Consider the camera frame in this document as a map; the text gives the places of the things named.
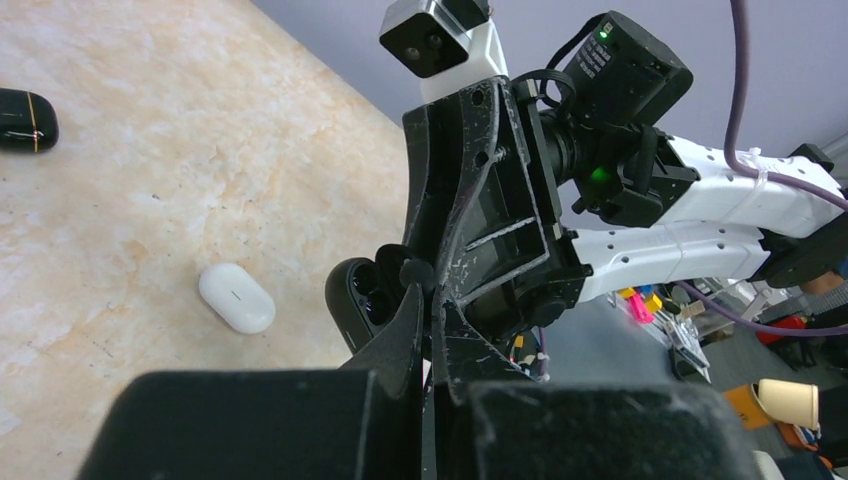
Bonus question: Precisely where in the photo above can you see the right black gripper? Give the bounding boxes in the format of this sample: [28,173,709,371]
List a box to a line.
[402,69,593,325]

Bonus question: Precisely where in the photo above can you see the white charging case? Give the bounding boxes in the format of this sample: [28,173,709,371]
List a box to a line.
[198,263,276,335]

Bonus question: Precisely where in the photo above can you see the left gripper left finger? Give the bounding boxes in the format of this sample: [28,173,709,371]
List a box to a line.
[78,284,424,479]

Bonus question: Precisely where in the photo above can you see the black earbud charging case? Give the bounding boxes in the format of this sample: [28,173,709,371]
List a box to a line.
[1,88,60,153]

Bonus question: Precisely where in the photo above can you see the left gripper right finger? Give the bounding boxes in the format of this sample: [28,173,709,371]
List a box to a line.
[433,300,760,479]

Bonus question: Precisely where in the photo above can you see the black earbud front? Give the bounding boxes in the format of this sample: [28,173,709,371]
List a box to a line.
[399,258,436,295]

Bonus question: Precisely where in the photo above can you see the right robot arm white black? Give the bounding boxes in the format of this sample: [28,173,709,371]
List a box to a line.
[380,1,847,340]

